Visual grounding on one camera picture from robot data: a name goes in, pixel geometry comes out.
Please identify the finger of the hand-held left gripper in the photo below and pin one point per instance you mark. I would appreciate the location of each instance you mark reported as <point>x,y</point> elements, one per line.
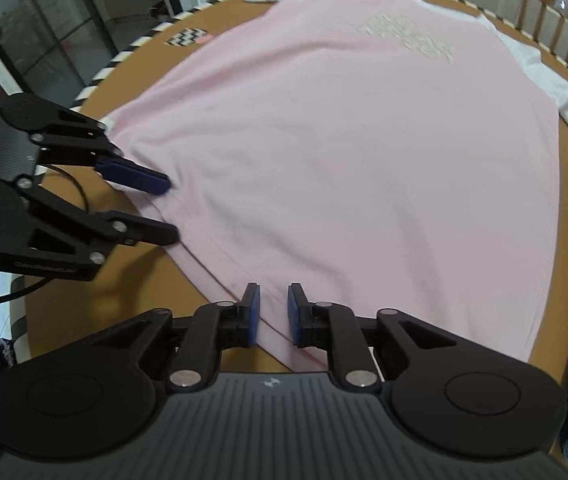
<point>136,176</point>
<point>149,232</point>

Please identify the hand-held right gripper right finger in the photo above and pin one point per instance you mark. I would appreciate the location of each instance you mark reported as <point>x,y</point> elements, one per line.
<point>294,316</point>

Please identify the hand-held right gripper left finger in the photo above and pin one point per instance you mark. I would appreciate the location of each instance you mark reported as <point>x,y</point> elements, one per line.
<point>253,316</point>

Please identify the pink and white t-shirt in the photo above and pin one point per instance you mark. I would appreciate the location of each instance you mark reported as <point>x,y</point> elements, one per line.
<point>339,160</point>

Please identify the glass display cabinet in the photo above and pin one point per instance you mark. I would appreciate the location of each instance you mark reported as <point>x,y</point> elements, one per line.
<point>39,20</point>

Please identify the black white checkered sticker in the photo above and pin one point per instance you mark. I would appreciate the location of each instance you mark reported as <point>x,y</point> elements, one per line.
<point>184,37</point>

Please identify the round pink sticker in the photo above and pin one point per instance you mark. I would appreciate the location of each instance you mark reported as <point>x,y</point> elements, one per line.
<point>205,38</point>

